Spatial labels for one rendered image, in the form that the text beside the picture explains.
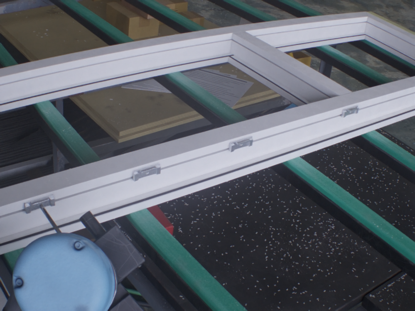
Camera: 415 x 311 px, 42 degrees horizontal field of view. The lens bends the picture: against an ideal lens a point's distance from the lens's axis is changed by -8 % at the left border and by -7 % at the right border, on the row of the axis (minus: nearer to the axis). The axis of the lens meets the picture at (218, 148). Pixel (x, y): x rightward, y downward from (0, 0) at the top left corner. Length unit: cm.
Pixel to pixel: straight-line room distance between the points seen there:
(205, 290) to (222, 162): 29
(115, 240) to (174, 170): 39
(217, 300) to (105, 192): 25
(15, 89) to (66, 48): 90
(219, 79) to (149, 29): 44
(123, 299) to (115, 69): 84
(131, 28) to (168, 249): 142
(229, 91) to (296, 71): 55
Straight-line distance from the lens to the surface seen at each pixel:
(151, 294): 122
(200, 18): 231
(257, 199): 146
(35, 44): 217
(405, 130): 335
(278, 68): 137
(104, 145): 158
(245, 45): 145
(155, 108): 170
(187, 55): 142
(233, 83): 190
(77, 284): 41
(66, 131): 114
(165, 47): 138
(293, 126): 110
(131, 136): 160
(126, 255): 59
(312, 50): 174
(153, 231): 90
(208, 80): 190
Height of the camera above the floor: 144
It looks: 31 degrees down
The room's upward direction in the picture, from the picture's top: 8 degrees clockwise
